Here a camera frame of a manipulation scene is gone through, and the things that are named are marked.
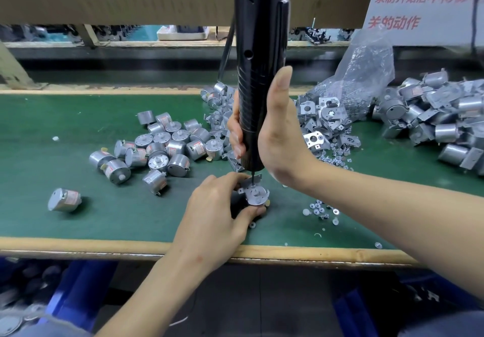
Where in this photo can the person's left hand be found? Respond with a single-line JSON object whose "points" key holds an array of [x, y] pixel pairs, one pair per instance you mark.
{"points": [[204, 227]]}

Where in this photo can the person's right hand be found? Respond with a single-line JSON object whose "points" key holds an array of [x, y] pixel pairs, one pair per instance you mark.
{"points": [[283, 140]]}

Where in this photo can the pile of metal brackets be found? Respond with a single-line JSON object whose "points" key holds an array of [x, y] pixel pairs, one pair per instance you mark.
{"points": [[325, 121]]}

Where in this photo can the silver metal bracket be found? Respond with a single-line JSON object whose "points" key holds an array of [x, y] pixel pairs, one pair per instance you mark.
{"points": [[249, 189]]}

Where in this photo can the silver round motor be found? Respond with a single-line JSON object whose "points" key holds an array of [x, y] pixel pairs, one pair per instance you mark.
{"points": [[257, 197]]}

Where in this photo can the pile of silver motors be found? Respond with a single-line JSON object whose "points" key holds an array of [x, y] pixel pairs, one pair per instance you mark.
{"points": [[151, 151]]}

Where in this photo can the black electric screwdriver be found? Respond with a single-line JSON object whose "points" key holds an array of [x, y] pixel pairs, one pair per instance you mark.
{"points": [[261, 30]]}

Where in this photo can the pile of assembled motors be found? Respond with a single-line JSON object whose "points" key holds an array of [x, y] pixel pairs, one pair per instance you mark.
{"points": [[438, 114]]}

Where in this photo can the heap of grey binned motors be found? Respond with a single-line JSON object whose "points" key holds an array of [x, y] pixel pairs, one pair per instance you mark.
{"points": [[19, 295]]}

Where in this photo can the person's right forearm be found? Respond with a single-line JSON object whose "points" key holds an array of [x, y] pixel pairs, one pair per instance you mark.
{"points": [[401, 223]]}

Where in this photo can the person's left forearm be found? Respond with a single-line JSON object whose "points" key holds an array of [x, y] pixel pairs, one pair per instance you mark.
{"points": [[151, 303]]}

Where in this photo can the scatter of small silver screws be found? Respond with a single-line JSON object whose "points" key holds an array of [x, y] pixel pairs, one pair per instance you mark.
{"points": [[321, 210]]}

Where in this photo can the small clear plastic bag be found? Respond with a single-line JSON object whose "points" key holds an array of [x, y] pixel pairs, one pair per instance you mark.
{"points": [[363, 64]]}

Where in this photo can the blue plastic bin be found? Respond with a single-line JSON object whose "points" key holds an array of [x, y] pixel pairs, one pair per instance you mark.
{"points": [[79, 291]]}

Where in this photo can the dark blue crate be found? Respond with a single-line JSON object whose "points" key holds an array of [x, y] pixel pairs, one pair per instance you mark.
{"points": [[386, 303]]}

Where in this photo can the green bench mat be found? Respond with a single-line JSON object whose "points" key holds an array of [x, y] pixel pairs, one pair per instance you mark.
{"points": [[30, 136]]}

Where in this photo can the white paper sign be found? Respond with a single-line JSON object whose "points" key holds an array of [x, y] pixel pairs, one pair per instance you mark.
{"points": [[431, 4]]}

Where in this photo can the grey blue trousers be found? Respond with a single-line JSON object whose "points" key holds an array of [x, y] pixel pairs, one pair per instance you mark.
{"points": [[446, 325]]}

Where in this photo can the slanted wooden post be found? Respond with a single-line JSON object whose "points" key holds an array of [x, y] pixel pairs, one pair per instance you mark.
{"points": [[13, 68]]}

